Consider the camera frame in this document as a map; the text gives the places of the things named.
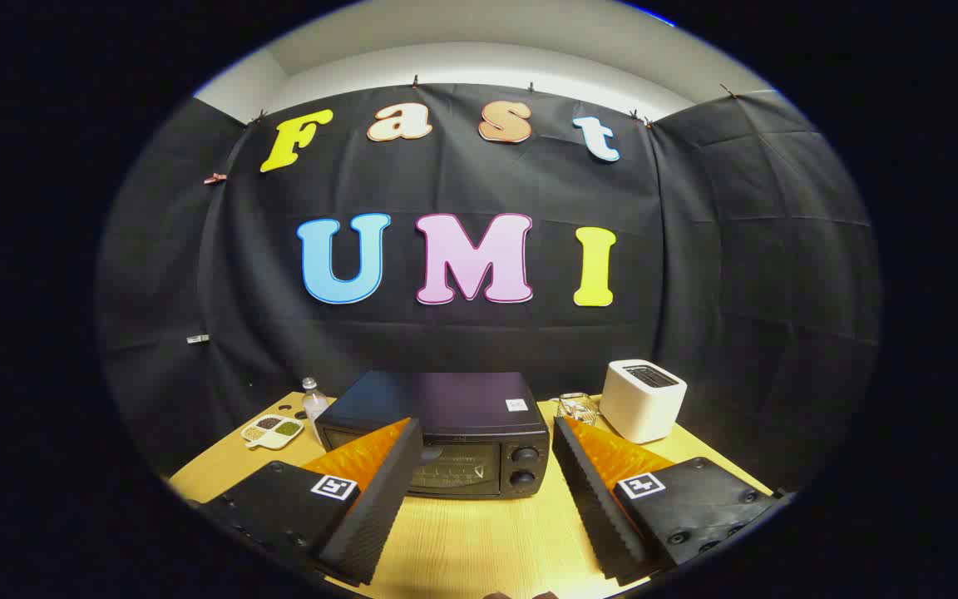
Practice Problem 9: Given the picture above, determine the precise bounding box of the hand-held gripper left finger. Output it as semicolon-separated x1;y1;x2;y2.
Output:
196;418;424;586

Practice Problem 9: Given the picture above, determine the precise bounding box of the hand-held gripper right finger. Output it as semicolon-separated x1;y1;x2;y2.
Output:
552;416;780;586

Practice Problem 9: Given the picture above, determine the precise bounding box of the black toaster oven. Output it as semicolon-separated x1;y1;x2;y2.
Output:
314;371;551;500

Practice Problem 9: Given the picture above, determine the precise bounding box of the white bread toaster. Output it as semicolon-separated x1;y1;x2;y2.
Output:
600;359;688;444

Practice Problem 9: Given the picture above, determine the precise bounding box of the clear plastic bottle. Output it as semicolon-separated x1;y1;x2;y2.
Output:
302;377;331;442

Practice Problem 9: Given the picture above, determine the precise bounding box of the white divided spice dish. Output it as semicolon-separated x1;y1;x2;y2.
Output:
241;414;305;450

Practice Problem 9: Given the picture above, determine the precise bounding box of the black backdrop cloth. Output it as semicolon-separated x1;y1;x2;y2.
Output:
96;82;884;500

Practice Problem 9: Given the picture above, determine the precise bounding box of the metal wire holder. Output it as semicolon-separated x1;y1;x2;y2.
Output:
558;393;605;427

